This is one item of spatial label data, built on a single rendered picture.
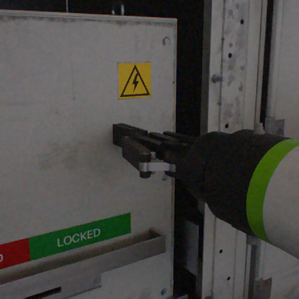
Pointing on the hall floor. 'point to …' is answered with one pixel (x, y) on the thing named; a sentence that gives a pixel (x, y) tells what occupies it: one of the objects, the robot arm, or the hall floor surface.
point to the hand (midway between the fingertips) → (129, 137)
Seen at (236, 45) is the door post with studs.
